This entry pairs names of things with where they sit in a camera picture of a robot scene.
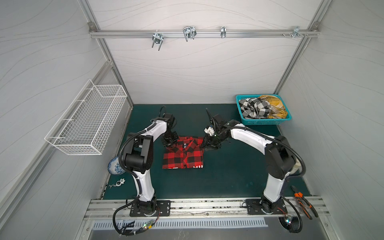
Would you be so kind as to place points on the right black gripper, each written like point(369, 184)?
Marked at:
point(214, 141)

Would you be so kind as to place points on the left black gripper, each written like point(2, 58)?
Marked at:
point(175, 139)

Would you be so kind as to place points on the red black plaid shirt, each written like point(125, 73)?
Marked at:
point(186, 153)

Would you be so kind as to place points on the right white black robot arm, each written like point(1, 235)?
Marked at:
point(281, 160)

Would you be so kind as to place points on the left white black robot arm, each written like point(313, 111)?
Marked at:
point(136, 157)

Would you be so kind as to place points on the teal plastic basket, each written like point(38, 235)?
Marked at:
point(266, 121)

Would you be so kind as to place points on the black white plaid shirt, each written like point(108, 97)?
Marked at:
point(255, 108)

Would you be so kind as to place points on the yellow plaid shirt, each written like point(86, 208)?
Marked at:
point(277, 109)

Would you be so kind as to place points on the blue white ceramic bowl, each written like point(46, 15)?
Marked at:
point(114, 167)

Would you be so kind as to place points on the small metal clamp piece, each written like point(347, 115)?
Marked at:
point(118, 183)

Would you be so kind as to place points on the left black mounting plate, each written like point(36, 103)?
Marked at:
point(163, 208)

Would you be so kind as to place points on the black mounting plate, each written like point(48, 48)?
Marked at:
point(163, 208)
point(253, 207)

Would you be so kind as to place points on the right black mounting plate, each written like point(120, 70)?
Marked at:
point(253, 207)

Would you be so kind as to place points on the beige cylinder object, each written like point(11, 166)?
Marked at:
point(297, 167)

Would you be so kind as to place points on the metal U-bolt clamp left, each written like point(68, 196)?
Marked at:
point(157, 39)

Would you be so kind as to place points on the metal u-bolt clamp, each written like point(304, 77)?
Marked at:
point(157, 39)
point(189, 33)

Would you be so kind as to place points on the metal U-bolt clamp middle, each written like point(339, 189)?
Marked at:
point(189, 33)

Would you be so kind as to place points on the orange black pliers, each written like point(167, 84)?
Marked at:
point(304, 204)

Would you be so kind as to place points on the white wire basket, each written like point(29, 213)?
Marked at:
point(85, 126)

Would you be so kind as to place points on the aluminium cross rail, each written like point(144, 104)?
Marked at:
point(208, 34)

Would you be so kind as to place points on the small metal ring clamp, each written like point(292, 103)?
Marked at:
point(223, 32)

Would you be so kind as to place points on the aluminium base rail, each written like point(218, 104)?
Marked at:
point(196, 208)

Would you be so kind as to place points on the white slotted cable duct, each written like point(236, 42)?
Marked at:
point(205, 223)

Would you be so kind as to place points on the metal bracket with bolts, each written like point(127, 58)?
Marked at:
point(295, 34)

